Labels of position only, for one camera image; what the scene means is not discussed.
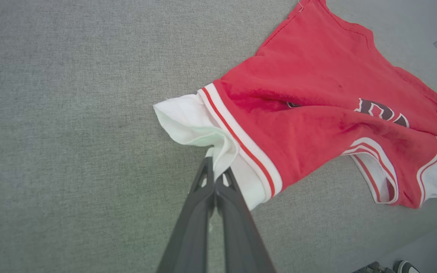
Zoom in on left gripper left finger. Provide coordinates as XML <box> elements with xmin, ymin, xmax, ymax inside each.
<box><xmin>157</xmin><ymin>156</ymin><xmax>216</xmax><ymax>273</ymax></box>

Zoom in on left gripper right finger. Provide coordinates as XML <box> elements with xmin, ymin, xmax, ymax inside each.
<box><xmin>215</xmin><ymin>167</ymin><xmax>277</xmax><ymax>273</ymax></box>

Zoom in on red and white basketball jersey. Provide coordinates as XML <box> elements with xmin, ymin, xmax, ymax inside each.
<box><xmin>153</xmin><ymin>0</ymin><xmax>437</xmax><ymax>212</ymax></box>

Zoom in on grey shoe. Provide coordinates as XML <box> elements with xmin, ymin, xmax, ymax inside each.
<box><xmin>353</xmin><ymin>261</ymin><xmax>394</xmax><ymax>273</ymax></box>

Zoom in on black and white sneaker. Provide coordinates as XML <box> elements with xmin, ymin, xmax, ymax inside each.
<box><xmin>393</xmin><ymin>260</ymin><xmax>421</xmax><ymax>273</ymax></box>

